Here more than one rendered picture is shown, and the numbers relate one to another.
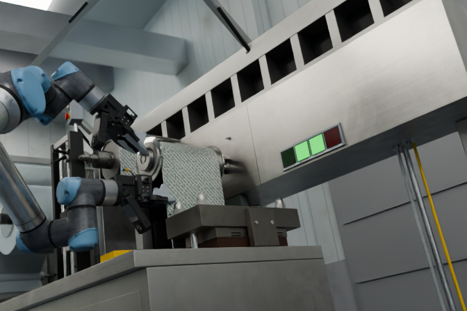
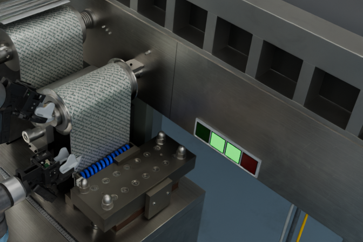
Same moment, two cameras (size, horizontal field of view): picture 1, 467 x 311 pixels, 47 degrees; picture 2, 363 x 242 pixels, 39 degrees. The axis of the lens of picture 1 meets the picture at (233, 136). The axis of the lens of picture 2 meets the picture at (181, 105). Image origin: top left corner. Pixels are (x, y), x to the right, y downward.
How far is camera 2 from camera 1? 1.59 m
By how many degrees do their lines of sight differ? 59
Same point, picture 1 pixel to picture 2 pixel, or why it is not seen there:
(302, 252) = (187, 208)
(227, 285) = not seen: outside the picture
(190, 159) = (101, 108)
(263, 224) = (160, 199)
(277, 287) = not seen: outside the picture
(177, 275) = not seen: outside the picture
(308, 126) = (232, 130)
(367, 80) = (304, 162)
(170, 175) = (78, 136)
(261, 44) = (217, 1)
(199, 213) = (103, 224)
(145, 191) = (52, 173)
